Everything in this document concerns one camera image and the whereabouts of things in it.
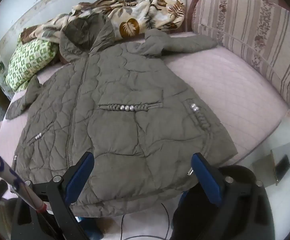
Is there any leaf print fleece blanket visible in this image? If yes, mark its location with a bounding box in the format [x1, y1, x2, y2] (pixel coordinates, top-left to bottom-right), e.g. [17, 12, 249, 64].
[20, 0, 186, 44]

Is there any black phone on floor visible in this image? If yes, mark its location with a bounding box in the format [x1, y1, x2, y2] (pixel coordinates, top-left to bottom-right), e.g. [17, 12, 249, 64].
[274, 155, 290, 181]

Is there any white patterned cable sleeve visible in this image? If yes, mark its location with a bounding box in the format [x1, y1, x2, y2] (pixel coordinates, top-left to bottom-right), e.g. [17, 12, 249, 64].
[0, 139, 48, 214]

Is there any green white patterned pillow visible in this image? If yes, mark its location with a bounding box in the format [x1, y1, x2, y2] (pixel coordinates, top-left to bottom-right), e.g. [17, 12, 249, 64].
[5, 37, 59, 92]

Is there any striped floral bolster cushion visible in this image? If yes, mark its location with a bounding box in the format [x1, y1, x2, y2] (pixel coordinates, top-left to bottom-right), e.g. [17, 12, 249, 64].
[191, 0, 290, 106]

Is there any thin black cable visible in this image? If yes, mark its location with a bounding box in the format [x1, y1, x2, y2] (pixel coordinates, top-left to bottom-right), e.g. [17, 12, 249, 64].
[119, 202, 171, 240]

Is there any olive quilted hooded jacket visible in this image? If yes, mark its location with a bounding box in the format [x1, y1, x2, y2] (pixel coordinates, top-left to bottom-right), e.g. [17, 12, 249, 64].
[5, 14, 237, 217]

